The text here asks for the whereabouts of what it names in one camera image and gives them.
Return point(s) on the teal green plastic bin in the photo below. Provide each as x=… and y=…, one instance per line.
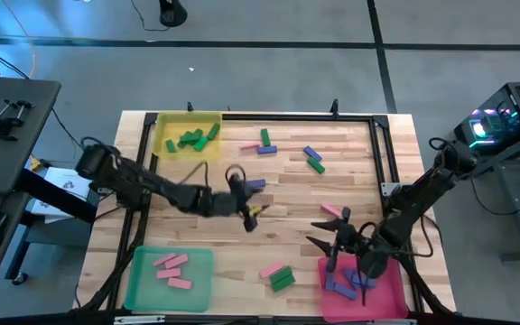
x=197, y=298

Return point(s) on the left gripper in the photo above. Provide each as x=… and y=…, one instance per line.
x=221, y=204

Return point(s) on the black frame clamp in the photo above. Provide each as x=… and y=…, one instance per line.
x=190, y=107
x=334, y=107

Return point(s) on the white metal bracket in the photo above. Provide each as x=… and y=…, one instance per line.
x=390, y=189

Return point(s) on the yellow plastic bin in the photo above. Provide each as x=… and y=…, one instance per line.
x=165, y=126

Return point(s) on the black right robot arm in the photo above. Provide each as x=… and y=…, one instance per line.
x=413, y=198

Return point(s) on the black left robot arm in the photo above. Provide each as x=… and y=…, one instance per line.
x=142, y=185

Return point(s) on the pink wooden block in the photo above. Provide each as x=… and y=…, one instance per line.
x=179, y=283
x=177, y=262
x=331, y=210
x=169, y=273
x=249, y=145
x=164, y=259
x=271, y=270

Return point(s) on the black support beam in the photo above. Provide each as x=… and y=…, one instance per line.
x=57, y=196

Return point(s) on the black desk leg caster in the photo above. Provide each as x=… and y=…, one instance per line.
x=18, y=277

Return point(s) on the silver metal plate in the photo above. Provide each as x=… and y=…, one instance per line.
x=138, y=320
x=391, y=322

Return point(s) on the small yellow object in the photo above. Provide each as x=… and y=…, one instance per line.
x=35, y=163

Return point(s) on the black desk clamp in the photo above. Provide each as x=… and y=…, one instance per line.
x=2, y=124

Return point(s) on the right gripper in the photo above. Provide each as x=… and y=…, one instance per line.
x=348, y=239

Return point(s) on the white paper sheet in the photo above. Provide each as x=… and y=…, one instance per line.
x=68, y=180

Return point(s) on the pink plastic bin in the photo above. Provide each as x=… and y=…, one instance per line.
x=386, y=307

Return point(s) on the green wooden block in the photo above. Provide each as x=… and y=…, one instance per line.
x=186, y=139
x=213, y=131
x=201, y=144
x=316, y=165
x=283, y=283
x=170, y=145
x=265, y=137
x=280, y=274
x=196, y=134

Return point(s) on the purple wooden block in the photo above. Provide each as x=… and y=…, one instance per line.
x=353, y=276
x=330, y=281
x=345, y=291
x=266, y=150
x=312, y=153
x=367, y=282
x=256, y=183

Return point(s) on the black side desk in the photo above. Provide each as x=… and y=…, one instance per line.
x=7, y=158

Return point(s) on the black round stand base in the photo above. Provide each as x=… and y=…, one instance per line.
x=173, y=15

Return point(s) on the black aluminium table frame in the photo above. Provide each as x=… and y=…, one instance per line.
x=287, y=117

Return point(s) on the yellow tape tag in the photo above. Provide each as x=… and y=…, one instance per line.
x=255, y=210

